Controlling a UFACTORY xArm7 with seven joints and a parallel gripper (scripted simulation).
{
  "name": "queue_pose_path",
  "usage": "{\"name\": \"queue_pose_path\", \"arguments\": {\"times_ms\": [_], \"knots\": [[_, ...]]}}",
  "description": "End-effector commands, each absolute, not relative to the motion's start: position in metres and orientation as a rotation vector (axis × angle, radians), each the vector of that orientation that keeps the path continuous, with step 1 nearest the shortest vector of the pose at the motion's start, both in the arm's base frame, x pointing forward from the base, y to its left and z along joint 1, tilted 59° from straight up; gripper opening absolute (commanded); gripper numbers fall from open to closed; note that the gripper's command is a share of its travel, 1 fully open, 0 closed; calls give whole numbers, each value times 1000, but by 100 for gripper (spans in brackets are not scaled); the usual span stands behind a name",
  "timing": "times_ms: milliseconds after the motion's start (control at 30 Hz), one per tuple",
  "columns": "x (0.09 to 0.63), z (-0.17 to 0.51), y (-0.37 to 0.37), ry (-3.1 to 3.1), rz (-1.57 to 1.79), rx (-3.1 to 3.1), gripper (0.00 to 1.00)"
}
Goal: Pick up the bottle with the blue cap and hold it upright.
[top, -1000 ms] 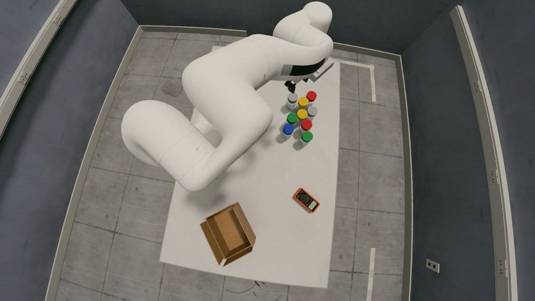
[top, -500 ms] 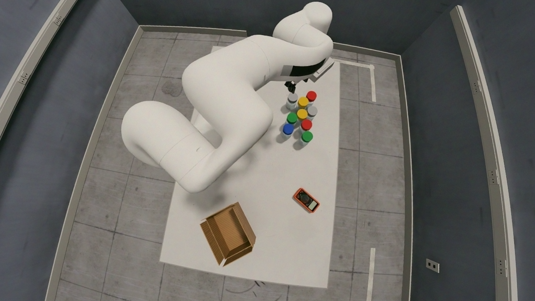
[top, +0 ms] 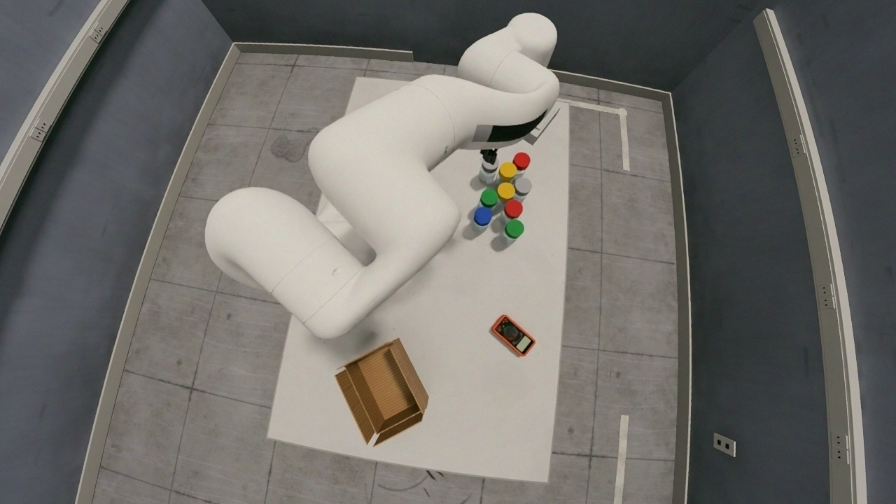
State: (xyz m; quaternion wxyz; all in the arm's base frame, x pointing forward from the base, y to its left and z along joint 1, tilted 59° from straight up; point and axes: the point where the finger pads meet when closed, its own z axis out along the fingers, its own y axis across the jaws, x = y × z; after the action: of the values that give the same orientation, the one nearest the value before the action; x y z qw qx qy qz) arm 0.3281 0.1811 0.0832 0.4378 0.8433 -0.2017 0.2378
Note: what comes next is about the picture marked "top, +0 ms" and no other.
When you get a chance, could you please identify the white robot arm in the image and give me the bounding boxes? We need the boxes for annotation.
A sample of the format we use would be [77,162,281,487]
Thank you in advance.
[205,13,561,340]

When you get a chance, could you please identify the yellow bottle cap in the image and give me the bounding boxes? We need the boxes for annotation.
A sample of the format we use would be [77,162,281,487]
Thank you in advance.
[494,162,517,189]
[495,183,515,211]

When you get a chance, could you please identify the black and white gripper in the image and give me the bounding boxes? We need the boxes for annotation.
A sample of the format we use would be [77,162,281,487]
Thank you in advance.
[480,148,499,165]

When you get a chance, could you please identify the bottle with blue cap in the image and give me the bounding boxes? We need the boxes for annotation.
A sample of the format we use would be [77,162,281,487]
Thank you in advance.
[471,207,492,233]

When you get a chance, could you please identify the open brown cardboard box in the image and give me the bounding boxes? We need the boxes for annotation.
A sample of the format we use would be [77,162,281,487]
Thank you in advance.
[336,338,429,447]

